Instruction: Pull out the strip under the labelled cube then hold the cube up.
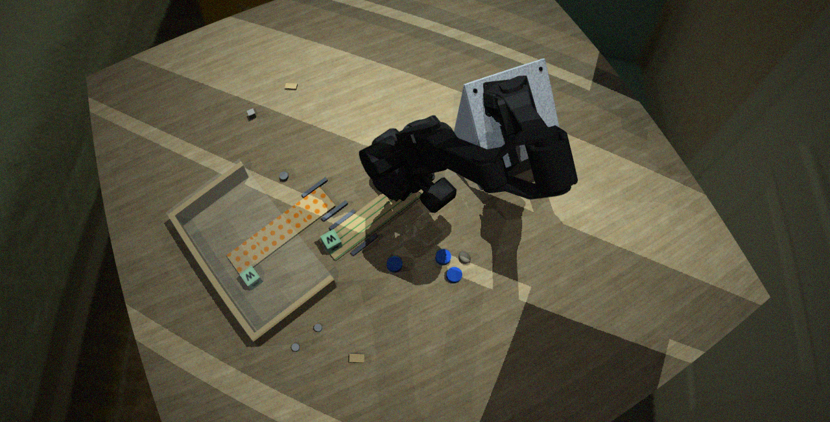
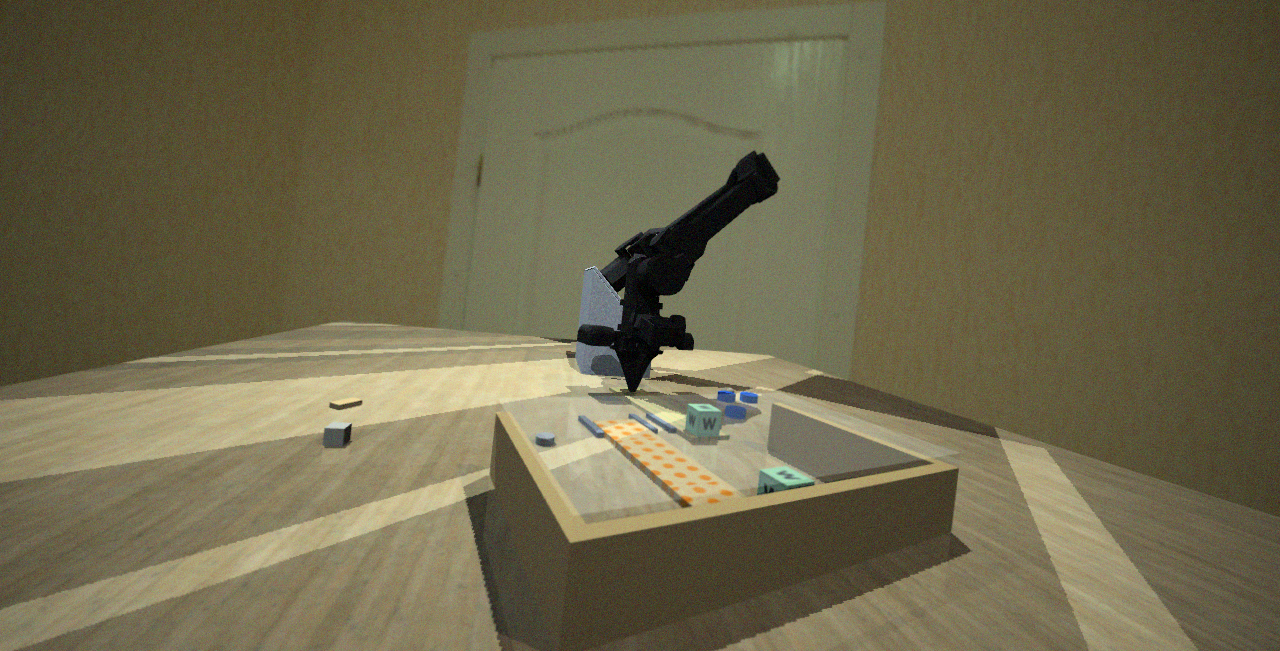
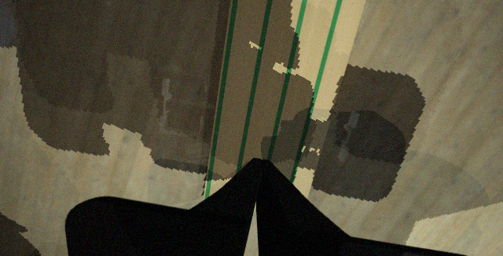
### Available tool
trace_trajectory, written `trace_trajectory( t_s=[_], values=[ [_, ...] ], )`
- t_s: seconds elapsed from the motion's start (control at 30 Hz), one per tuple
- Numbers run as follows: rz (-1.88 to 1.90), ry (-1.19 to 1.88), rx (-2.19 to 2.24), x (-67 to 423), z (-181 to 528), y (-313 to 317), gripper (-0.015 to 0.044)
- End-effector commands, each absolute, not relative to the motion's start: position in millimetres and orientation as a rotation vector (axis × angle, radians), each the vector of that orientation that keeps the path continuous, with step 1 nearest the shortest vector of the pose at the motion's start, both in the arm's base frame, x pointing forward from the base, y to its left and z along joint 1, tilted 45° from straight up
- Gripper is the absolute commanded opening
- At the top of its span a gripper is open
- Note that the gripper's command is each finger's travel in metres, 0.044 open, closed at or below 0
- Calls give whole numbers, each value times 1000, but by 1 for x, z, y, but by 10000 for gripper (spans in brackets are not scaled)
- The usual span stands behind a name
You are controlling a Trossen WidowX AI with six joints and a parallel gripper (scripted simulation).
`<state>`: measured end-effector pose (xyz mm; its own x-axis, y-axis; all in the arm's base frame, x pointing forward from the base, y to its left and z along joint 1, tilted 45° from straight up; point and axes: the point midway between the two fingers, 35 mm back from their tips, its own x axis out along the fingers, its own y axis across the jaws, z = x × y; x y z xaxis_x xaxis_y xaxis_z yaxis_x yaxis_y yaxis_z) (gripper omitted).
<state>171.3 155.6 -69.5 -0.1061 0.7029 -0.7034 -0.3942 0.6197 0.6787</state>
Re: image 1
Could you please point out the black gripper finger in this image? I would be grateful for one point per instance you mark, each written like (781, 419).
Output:
(415, 189)

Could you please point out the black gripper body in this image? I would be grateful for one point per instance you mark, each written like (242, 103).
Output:
(435, 195)

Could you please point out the green cube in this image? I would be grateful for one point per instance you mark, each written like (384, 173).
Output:
(331, 241)

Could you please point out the blue cylinder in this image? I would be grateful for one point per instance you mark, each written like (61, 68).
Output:
(443, 257)
(454, 275)
(394, 264)

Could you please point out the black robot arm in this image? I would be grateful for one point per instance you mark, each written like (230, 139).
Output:
(392, 162)

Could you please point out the tan open-top wooden tray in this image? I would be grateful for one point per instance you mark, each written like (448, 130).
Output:
(260, 267)

